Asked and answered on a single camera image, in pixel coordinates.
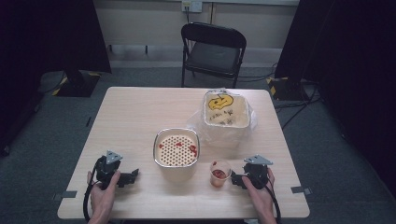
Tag person's right hand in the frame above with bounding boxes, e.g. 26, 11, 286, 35
241, 167, 277, 224

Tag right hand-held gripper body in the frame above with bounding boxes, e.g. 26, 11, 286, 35
243, 154, 274, 190

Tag cream bin with yellow face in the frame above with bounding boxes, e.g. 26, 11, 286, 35
203, 89, 251, 147

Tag clear plastic bag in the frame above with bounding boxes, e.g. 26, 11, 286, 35
186, 87, 259, 149

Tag white wall socket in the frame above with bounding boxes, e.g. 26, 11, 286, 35
181, 0, 204, 14

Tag black folding chair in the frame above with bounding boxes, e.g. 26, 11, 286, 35
180, 21, 248, 90

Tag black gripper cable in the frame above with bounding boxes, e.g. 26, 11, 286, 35
264, 176, 282, 224
82, 166, 98, 223

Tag small clear plastic cup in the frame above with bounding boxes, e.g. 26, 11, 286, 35
209, 159, 233, 189

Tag grey tape strip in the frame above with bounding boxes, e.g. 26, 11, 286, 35
51, 189, 78, 202
290, 185, 313, 196

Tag red food scraps in cup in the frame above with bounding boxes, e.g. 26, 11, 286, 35
212, 161, 229, 180

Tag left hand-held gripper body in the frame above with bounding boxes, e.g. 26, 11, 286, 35
93, 150, 124, 189

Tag black stand base striped tape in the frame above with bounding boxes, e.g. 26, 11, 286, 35
51, 69, 103, 98
265, 76, 311, 102

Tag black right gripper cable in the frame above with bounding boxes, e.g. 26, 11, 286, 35
264, 176, 282, 224

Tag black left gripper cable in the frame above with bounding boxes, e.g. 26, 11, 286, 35
82, 166, 98, 223

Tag person's left hand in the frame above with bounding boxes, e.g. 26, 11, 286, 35
86, 170, 121, 224

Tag dark curtain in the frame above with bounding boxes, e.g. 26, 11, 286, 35
0, 0, 113, 158
274, 0, 396, 200

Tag metal bowl with perforated strainer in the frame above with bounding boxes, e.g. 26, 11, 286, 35
152, 127, 201, 169

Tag black floor cable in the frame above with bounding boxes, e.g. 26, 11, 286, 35
237, 62, 321, 131

